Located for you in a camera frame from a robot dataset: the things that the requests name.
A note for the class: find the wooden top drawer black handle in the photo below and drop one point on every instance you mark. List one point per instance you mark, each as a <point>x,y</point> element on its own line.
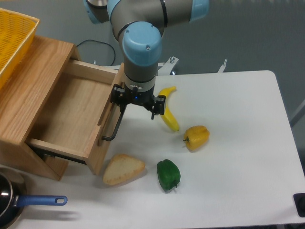
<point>77,114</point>

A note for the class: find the wooden drawer cabinet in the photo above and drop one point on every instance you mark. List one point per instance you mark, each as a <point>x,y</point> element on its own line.
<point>23,97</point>

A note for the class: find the green bell pepper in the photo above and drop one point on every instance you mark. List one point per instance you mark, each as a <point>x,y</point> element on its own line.
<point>169,175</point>

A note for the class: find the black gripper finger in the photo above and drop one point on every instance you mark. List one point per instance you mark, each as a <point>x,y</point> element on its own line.
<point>118,97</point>
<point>158,105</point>

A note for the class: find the triangular bread slice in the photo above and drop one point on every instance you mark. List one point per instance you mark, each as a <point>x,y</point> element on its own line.
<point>122,168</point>

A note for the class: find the black device at table edge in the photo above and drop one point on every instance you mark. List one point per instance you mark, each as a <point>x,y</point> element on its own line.
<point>299,199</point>

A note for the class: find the white table frame bracket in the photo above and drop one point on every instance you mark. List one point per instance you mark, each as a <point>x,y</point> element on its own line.
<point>167,68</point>

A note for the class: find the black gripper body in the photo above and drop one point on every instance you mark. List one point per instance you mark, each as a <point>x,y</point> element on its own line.
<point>136,97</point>

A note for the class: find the yellow bell pepper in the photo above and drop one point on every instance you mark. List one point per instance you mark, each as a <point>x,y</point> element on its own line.
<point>195,137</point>

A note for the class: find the black pan blue handle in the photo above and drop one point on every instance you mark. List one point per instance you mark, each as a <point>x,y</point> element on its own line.
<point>14,197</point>

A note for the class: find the yellow banana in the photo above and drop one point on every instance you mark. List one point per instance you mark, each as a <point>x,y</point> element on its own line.
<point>168,117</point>

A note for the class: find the yellow plastic basket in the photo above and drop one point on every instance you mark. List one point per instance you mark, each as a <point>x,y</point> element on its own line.
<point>17,31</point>

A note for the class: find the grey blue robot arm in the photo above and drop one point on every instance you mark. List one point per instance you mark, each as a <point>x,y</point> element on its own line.
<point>138,27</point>

